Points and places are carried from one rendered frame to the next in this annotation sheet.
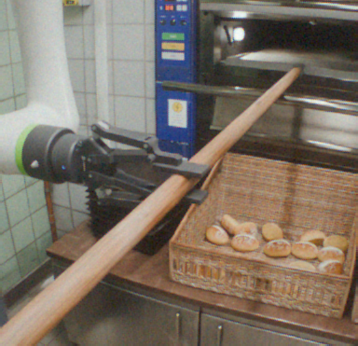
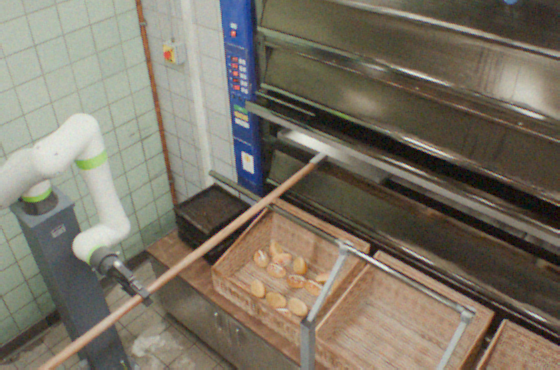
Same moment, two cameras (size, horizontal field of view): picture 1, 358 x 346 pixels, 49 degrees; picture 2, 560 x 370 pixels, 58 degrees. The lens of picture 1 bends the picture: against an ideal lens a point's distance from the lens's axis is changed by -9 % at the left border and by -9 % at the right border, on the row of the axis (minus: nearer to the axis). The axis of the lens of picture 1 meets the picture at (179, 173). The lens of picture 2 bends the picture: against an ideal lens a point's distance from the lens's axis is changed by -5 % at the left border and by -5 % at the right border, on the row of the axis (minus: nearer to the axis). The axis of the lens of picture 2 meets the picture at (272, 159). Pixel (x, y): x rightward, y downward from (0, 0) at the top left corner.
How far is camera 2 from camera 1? 143 cm
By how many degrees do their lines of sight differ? 20
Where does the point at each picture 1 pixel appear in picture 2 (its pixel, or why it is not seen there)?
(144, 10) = (223, 80)
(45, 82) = (105, 217)
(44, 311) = (68, 352)
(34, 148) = (93, 262)
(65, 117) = (118, 231)
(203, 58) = (263, 128)
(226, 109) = (279, 168)
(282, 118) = (314, 186)
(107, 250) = (95, 331)
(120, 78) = (213, 123)
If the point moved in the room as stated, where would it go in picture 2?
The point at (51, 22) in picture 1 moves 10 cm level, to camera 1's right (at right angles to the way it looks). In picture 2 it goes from (104, 191) to (128, 196)
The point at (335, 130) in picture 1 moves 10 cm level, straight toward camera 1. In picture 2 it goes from (349, 206) to (336, 218)
